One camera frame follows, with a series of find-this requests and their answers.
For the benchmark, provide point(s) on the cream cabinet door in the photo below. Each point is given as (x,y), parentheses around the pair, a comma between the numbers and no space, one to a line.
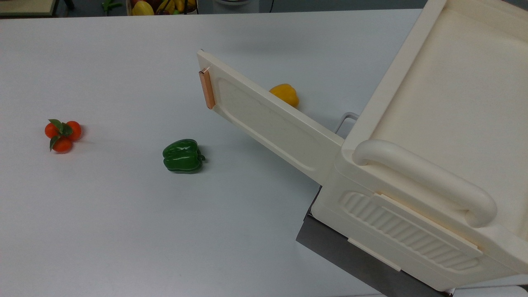
(272,123)

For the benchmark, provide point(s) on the cream plastic cabinet body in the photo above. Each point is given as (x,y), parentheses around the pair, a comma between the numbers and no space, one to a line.
(445,90)

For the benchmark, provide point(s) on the yellow bell pepper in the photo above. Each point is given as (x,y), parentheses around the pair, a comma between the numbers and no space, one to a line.
(286,94)

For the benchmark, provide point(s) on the green bell pepper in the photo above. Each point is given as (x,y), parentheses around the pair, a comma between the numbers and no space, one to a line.
(181,154)

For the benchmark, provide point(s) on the fruit basket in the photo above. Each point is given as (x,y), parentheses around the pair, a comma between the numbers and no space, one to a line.
(194,6)

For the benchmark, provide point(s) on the yellow banana bunch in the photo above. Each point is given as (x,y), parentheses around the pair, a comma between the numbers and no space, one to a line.
(171,5)

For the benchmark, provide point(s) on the yellow toy fruit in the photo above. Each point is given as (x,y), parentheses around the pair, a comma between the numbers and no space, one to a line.
(142,8)

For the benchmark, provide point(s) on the orange tangerine cluster with leaves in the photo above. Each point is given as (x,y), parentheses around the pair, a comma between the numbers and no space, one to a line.
(62,138)

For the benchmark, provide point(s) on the green toy vegetable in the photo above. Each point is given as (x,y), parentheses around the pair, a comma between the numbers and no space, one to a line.
(110,5)

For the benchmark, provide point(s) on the wooden board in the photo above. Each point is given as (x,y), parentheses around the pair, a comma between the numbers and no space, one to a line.
(27,6)

